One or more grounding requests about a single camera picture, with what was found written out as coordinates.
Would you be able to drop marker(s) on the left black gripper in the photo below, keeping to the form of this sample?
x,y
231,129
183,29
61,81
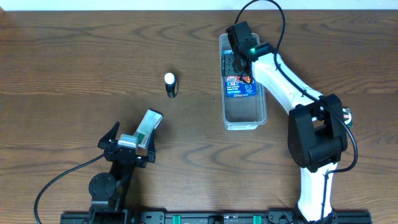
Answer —
x,y
140,162

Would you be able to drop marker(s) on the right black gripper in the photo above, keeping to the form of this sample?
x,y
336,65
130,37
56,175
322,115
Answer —
x,y
229,68

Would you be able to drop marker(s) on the red small box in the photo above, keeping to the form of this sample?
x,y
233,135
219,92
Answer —
x,y
239,79

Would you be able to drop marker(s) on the blue Kool Fever box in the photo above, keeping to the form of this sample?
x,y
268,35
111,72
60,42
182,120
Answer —
x,y
233,89

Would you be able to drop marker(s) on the white green medicine box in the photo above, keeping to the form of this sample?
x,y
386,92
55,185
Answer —
x,y
150,122

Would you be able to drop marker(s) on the dark bottle white cap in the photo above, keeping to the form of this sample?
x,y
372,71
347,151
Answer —
x,y
171,85

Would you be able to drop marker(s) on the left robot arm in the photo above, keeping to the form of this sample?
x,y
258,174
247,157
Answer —
x,y
108,190

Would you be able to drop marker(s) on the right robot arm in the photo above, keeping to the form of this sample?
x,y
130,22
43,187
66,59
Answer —
x,y
316,132

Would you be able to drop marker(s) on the clear plastic container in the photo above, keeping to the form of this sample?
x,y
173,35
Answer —
x,y
242,113

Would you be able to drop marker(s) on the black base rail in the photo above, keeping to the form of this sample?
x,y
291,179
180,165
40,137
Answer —
x,y
273,216

